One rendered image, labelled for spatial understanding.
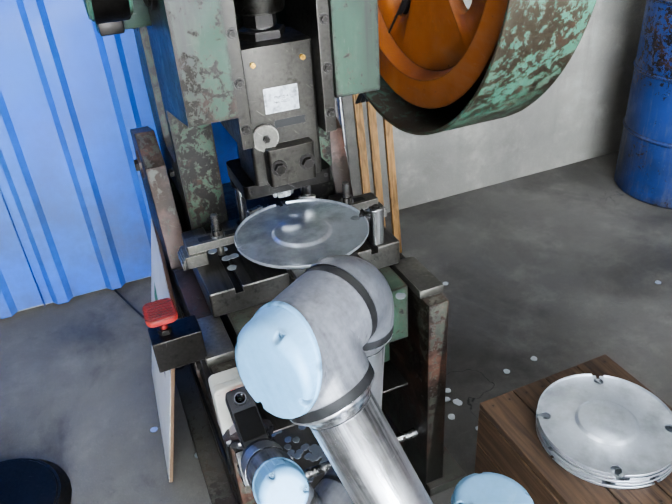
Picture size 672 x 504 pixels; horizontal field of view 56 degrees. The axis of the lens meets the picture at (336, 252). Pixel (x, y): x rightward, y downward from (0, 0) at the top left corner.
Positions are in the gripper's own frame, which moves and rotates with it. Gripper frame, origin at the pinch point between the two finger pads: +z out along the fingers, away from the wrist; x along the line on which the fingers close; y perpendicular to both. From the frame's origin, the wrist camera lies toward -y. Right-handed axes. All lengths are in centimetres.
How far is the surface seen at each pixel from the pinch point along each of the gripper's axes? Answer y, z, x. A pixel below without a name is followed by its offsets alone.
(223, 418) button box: -1.5, 0.8, -2.9
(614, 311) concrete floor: 26, 65, 145
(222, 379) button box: -9.1, -0.6, -1.3
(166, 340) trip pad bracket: -19.2, 1.3, -9.2
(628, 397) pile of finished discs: 22, -7, 84
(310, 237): -30.8, 4.9, 24.4
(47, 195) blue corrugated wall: -68, 132, -34
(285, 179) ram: -43.7, 3.5, 22.1
